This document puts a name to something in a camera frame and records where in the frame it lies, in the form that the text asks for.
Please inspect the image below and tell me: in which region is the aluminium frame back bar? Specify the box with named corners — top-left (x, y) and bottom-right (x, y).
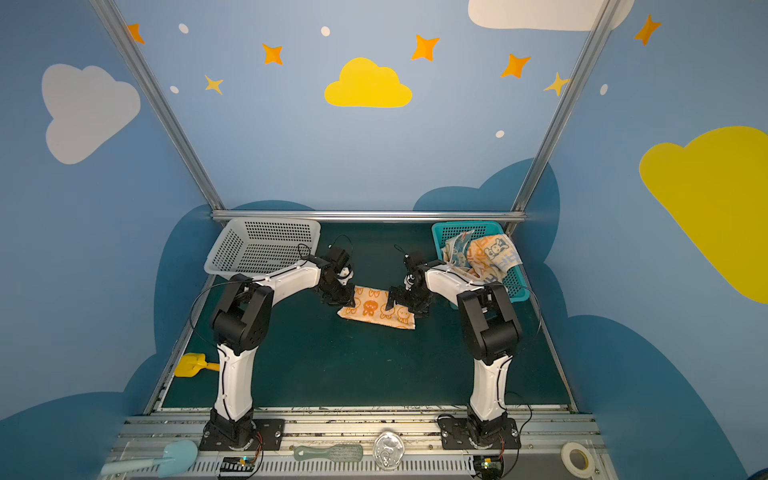
top-left (211, 210), bottom-right (526, 223)

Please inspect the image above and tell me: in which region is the teal perforated plastic basket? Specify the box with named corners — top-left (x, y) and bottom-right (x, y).
top-left (431, 221), bottom-right (530, 303)

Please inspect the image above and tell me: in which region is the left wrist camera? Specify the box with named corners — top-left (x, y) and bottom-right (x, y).
top-left (327, 246), bottom-right (350, 273)

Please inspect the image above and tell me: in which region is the cream rabbit lettered towel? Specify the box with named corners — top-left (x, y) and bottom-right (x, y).
top-left (467, 234), bottom-right (522, 283)

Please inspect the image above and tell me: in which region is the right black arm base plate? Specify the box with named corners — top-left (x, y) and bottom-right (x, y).
top-left (437, 416), bottom-right (521, 450)

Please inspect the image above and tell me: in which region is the white tape roll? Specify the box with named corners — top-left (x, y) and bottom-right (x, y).
top-left (560, 442), bottom-right (596, 479)

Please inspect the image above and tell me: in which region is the orange white patterned towel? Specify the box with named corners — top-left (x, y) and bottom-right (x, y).
top-left (337, 286), bottom-right (416, 330)

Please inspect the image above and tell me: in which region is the yellow plastic scoop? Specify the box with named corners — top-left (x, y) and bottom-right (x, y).
top-left (173, 353), bottom-right (220, 378)

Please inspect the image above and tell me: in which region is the aluminium frame left post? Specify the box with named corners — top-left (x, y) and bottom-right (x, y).
top-left (89, 0), bottom-right (225, 210)

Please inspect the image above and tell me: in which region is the aluminium front rail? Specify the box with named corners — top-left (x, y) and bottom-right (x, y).
top-left (101, 407), bottom-right (619, 480)

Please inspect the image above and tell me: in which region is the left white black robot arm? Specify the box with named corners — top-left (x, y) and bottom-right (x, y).
top-left (200, 256), bottom-right (355, 451)

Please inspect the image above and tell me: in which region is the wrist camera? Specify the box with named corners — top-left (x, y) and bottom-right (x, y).
top-left (404, 251), bottom-right (426, 278)
top-left (327, 246), bottom-right (350, 273)

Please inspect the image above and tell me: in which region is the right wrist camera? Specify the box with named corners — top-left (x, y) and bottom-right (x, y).
top-left (404, 251), bottom-right (426, 278)

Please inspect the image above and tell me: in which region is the small circuit board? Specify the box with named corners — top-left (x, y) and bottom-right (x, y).
top-left (472, 456), bottom-right (504, 480)
top-left (216, 457), bottom-right (256, 480)

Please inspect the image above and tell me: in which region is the aluminium frame right post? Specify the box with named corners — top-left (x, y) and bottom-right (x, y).
top-left (511, 0), bottom-right (621, 218)

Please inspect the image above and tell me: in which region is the left small circuit board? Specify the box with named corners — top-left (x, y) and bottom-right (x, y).
top-left (216, 457), bottom-right (256, 480)

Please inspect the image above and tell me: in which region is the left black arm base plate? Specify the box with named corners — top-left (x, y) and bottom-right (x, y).
top-left (199, 419), bottom-right (285, 453)

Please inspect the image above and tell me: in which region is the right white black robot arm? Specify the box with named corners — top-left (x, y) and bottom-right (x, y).
top-left (387, 256), bottom-right (523, 449)

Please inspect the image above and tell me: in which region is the aluminium frame post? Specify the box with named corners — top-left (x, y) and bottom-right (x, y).
top-left (511, 0), bottom-right (621, 218)
top-left (89, 0), bottom-right (225, 210)

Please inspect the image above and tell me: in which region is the green plastic brush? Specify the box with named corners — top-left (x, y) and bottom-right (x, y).
top-left (293, 444), bottom-right (364, 463)

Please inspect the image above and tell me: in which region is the right small circuit board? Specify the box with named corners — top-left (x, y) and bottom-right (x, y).
top-left (472, 456), bottom-right (504, 480)

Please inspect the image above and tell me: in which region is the blue patterned towel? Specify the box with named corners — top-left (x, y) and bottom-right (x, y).
top-left (441, 230), bottom-right (474, 271)

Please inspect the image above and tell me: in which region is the white perforated plastic basket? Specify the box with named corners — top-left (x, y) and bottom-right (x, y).
top-left (204, 217), bottom-right (321, 278)

